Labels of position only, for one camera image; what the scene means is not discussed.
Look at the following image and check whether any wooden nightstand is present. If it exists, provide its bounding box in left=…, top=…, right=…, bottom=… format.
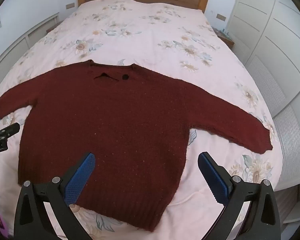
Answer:
left=216, top=28, right=236, bottom=48

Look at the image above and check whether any white low cabinet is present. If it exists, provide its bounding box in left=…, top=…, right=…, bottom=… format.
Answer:
left=0, top=12, right=59, bottom=87

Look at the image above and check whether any dark red knit sweater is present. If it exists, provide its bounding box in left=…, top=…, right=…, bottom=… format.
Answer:
left=0, top=59, right=273, bottom=232

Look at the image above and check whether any pink floral bedspread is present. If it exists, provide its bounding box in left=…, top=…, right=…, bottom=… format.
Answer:
left=0, top=0, right=283, bottom=240

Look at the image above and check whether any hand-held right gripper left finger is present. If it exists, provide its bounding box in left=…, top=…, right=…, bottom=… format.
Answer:
left=14, top=152, right=96, bottom=240

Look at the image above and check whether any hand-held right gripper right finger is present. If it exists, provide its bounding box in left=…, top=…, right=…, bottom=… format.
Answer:
left=197, top=151, right=282, bottom=240

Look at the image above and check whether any white wardrobe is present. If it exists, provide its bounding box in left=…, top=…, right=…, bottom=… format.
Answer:
left=226, top=0, right=300, bottom=182

